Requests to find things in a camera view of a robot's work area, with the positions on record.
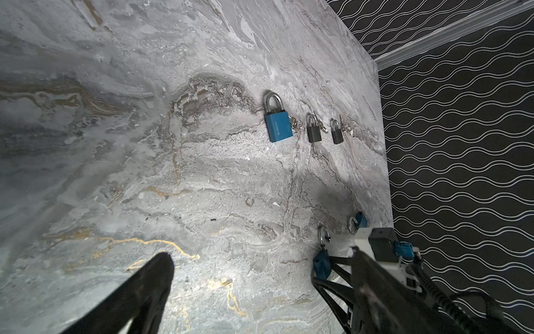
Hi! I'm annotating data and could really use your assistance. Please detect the black padlock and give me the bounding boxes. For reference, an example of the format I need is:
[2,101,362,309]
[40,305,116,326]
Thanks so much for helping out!
[307,114,322,143]
[330,118,344,145]

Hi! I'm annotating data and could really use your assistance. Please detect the blue padlock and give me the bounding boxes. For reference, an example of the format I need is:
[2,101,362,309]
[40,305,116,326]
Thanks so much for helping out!
[313,225,332,280]
[348,211,369,235]
[264,91,293,143]

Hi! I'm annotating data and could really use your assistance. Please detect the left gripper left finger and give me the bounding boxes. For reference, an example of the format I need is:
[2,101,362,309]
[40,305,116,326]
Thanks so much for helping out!
[63,253,175,333]

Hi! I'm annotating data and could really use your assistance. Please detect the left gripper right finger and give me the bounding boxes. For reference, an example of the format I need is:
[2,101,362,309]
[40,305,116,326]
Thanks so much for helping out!
[350,247,464,333]

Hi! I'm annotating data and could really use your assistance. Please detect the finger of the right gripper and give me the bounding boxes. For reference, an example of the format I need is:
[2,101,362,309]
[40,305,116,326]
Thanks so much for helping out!
[311,277,355,333]
[329,256,352,284]

